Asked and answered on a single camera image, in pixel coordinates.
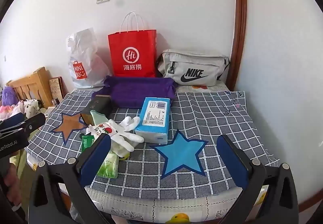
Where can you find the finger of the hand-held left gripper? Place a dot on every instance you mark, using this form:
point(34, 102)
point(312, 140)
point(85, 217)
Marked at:
point(31, 125)
point(14, 120)

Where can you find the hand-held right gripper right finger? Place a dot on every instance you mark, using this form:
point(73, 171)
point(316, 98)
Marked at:
point(234, 163)

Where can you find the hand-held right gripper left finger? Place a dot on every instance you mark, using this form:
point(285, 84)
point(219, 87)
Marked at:
point(97, 155)

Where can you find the green wet wipes packet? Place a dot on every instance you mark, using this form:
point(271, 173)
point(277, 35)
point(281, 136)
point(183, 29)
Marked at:
point(109, 165)

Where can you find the small green packet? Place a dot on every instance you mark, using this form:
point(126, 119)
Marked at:
point(87, 142)

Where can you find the white packet with red print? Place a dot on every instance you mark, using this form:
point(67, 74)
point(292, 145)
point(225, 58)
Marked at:
point(103, 130)

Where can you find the white glove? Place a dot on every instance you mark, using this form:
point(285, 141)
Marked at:
point(127, 142)
point(128, 124)

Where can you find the pale green tube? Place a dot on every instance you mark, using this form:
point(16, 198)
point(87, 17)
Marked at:
point(99, 118)

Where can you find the dark green box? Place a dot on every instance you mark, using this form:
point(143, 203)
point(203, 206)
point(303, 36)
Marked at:
point(98, 106)

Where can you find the blue tissue pack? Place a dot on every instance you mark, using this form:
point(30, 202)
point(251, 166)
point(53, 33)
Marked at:
point(151, 123)

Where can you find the person's left hand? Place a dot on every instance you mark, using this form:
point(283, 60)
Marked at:
point(11, 183)

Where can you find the purple plush toy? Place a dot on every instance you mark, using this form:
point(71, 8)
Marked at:
point(8, 96)

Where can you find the pale green bed sheet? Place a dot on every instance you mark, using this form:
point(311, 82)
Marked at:
point(22, 168)

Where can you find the brown notebook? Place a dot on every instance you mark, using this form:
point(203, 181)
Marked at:
point(56, 87)

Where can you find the wooden headboard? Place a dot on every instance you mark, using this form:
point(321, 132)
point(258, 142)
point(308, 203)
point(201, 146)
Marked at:
point(37, 80)

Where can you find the grey checkered blanket with stars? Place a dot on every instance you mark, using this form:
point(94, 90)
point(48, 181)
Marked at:
point(201, 117)

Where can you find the purple knitted cloth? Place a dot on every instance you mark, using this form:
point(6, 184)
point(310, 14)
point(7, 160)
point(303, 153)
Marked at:
point(136, 90)

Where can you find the white plastic shopping bag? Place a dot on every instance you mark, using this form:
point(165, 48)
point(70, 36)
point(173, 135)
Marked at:
point(87, 58)

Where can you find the grey waist bag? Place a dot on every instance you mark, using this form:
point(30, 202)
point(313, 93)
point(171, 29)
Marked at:
point(191, 62)

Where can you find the red paper bag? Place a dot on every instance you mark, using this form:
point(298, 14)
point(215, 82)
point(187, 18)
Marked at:
point(131, 44)

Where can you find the brown wooden door frame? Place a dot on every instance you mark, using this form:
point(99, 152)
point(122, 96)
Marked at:
point(239, 24)

